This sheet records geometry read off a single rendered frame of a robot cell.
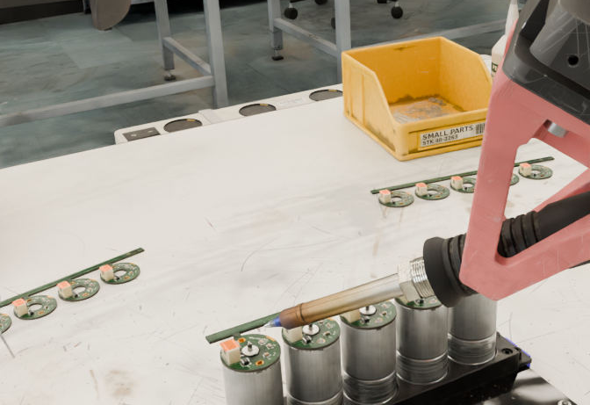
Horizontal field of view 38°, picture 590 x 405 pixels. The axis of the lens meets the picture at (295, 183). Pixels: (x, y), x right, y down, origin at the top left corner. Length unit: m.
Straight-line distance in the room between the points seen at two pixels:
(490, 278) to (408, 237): 0.28
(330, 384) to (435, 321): 0.05
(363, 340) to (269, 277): 0.16
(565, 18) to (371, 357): 0.20
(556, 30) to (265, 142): 0.53
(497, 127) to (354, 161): 0.44
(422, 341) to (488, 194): 0.14
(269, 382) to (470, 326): 0.10
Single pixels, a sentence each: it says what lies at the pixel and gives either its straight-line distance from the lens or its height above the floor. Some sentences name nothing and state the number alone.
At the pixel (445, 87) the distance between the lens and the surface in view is 0.79.
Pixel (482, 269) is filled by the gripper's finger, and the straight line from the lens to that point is 0.28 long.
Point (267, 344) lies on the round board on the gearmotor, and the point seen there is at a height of 0.81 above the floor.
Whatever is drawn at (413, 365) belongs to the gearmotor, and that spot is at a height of 0.78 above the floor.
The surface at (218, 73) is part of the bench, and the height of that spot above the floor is 0.19.
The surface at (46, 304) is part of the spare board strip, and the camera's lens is 0.53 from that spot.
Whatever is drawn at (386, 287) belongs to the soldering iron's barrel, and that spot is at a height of 0.86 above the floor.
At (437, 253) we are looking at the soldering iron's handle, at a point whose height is 0.88.
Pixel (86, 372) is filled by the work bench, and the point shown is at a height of 0.75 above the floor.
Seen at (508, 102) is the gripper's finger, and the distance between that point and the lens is 0.24.
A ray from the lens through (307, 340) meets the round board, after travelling 0.36.
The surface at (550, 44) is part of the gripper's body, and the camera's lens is 0.21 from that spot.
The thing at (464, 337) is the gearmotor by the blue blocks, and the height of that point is 0.79.
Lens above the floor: 1.02
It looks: 25 degrees down
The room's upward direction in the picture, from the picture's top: 4 degrees counter-clockwise
